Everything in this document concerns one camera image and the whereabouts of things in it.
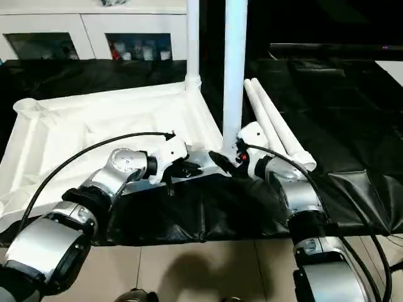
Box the white plastic table leg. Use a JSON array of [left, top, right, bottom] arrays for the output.
[[244, 78, 293, 157], [222, 0, 249, 160], [250, 77, 317, 172], [185, 0, 203, 92]]

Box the white plastic table top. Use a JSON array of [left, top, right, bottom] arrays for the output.
[[0, 81, 230, 232]]

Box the black mat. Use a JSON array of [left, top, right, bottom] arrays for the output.
[[0, 58, 403, 248]]

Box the white cabinet with glass doors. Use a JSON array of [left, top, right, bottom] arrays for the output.
[[0, 0, 190, 61]]

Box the white flat board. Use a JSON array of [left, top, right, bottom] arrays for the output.
[[374, 60, 403, 91]]

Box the grey robot torso cover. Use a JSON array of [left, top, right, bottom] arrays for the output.
[[0, 262, 43, 302]]

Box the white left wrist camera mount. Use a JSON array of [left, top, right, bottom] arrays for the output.
[[147, 134, 190, 185]]

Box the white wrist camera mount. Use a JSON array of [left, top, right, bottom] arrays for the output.
[[147, 134, 190, 185], [236, 121, 272, 182]]

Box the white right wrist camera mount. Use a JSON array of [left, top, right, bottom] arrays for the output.
[[236, 121, 272, 182]]

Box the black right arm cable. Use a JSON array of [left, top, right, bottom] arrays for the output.
[[241, 143, 393, 302]]

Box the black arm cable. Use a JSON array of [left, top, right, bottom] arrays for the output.
[[241, 143, 393, 302], [18, 130, 176, 234]]

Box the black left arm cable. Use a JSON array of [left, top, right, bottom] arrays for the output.
[[18, 130, 176, 234]]

